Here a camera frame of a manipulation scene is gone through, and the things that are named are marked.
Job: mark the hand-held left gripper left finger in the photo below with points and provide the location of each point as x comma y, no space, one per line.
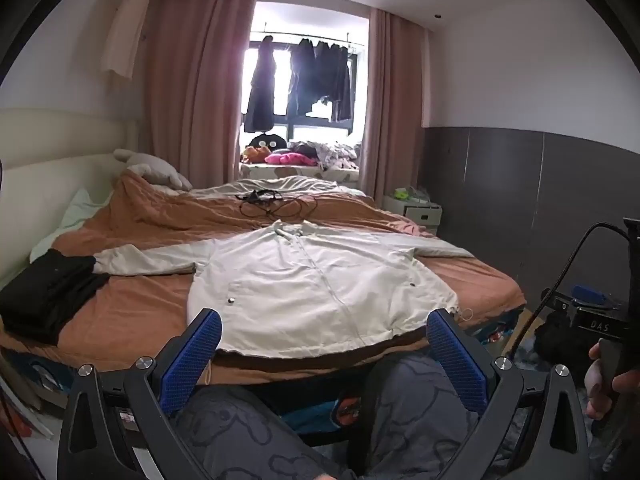
192,355

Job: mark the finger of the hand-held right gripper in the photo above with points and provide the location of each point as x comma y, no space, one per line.
590,293

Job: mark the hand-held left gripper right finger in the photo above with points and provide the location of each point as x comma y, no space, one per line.
455,360

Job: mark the white zip jacket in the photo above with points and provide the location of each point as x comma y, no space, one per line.
300,285

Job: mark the black folded clothes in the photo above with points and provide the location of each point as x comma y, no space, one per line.
40,290

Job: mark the person's right hand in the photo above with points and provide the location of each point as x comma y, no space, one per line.
596,390

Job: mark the orange blanket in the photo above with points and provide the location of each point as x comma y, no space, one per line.
150,305

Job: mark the person's grey patterned trousers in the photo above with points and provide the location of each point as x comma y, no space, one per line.
410,410

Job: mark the person's left leg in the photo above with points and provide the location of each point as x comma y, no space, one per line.
250,440

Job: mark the white nightstand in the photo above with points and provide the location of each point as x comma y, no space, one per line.
420,215

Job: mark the white clutter on nightstand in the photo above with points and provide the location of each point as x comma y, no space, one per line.
417,196

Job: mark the small green item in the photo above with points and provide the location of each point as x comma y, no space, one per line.
400,193

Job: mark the pale green pillow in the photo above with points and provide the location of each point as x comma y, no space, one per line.
80,210

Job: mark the grey plush toy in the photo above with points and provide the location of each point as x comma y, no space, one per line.
150,167

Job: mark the light grey bed cover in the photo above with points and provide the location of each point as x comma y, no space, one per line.
300,185

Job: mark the printed window seat cushion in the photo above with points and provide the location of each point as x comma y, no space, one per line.
280,172

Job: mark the orange plush toy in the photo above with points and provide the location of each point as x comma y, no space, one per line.
255,155

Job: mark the pink plush toy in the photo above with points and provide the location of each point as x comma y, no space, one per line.
290,159

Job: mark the cream padded headboard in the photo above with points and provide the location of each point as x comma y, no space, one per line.
50,185

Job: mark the black plush toy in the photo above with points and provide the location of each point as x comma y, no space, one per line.
267,141

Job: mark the pink curtain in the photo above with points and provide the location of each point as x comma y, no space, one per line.
395,100
200,85

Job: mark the dark hanging shirt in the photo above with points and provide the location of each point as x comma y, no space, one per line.
337,85
302,80

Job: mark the cream hanging garment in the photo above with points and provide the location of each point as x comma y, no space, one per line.
125,25

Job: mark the window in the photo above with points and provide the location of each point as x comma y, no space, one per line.
282,20

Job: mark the clothes rail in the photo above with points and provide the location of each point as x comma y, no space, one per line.
325,37

